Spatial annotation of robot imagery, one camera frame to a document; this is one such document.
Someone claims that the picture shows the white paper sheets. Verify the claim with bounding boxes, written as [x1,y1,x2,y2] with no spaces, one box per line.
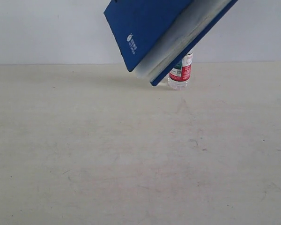
[134,0,230,81]

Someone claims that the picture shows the blue ring binder notebook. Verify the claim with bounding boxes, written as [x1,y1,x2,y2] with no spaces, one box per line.
[104,0,235,86]

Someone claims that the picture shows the clear plastic water bottle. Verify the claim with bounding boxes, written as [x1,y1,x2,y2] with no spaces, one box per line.
[168,49,193,90]

